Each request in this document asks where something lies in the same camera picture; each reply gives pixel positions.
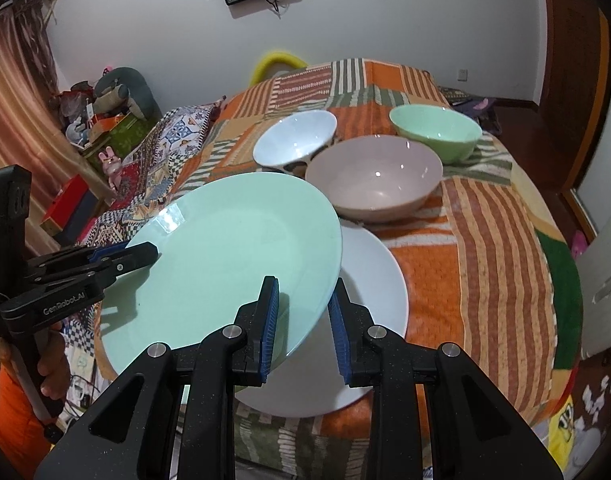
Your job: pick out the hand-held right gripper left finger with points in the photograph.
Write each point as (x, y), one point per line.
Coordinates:
(270, 330)

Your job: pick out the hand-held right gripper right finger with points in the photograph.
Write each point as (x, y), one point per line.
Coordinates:
(338, 335)

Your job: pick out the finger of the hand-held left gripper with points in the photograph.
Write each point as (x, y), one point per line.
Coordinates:
(107, 252)
(135, 257)

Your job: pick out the green plate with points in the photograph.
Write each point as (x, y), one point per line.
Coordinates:
(225, 260)

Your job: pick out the white bowl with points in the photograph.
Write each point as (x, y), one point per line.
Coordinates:
(295, 135)

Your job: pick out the green bowl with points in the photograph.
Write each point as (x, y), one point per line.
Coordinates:
(435, 130)

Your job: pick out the person's left forearm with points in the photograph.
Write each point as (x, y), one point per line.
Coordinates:
(10, 435)

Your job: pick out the person's left hand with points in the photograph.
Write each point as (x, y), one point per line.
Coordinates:
(55, 365)

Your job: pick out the dark blue box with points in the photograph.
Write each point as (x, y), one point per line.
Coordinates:
(80, 220)

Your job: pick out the white plate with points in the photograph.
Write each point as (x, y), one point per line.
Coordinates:
(370, 300)

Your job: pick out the red box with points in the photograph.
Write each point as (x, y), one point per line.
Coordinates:
(67, 200)

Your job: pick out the pink rabbit toy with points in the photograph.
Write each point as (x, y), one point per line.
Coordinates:
(110, 165)

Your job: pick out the patterned patchwork blanket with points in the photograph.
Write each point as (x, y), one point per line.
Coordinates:
(160, 170)

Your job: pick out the brown curtain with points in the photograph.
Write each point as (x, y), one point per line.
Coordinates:
(20, 100)

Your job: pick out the green storage box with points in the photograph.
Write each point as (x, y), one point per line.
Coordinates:
(125, 132)

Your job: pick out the pile of assorted clutter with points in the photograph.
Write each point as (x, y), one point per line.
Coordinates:
(85, 110)

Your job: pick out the striped orange tablecloth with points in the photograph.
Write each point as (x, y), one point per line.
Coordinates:
(485, 270)

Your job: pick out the pink bowl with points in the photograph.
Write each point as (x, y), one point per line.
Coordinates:
(375, 175)

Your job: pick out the grey stuffed toy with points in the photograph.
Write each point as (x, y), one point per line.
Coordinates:
(130, 87)

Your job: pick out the yellow chair back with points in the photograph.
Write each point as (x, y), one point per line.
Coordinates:
(265, 62)

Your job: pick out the yellow cartoon print cloth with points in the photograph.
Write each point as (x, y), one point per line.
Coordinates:
(580, 425)

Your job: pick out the pink slipper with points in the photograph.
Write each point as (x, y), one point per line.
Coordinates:
(580, 245)

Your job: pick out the dark cloth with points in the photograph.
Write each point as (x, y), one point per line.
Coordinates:
(473, 105)

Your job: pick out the wooden door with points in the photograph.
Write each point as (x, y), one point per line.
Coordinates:
(575, 60)

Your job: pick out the white wall outlet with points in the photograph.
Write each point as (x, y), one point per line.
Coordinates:
(463, 74)

